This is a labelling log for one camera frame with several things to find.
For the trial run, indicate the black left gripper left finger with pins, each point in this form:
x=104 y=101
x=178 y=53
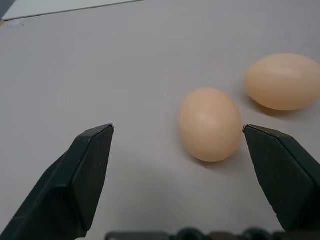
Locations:
x=67 y=185

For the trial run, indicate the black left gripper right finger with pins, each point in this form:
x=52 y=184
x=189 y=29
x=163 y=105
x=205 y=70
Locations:
x=282 y=175

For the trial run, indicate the beige egg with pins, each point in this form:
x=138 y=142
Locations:
x=282 y=81
x=209 y=125

